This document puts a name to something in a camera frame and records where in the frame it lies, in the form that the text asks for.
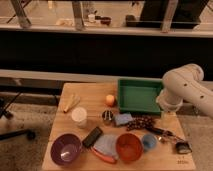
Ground black rectangular remote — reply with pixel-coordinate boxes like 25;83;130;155
82;127;103;148

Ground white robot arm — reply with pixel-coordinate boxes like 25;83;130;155
156;64;213;119

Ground green plastic tray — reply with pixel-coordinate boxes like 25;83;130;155
117;79;163;115

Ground orange ball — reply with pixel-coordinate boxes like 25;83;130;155
105;95;116;107

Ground black chair base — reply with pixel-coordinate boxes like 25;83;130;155
0;93;36;141

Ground orange carrot toy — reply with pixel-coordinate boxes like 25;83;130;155
90;147;117;164

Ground small metal cup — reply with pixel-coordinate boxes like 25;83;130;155
102;110;113;125

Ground wooden spatula pieces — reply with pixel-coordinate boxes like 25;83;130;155
63;94;80;113

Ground orange bowl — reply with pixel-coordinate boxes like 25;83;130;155
116;133;143;163

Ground white paper cup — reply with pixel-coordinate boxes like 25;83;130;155
71;107;87;128

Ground small blue cup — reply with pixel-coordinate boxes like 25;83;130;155
142;134;157;151

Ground purple bowl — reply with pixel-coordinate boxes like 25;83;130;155
50;133;82;166

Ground black handled tool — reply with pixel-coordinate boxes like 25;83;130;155
146;127;173;136

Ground light blue cloth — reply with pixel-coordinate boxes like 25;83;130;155
93;134;118;159

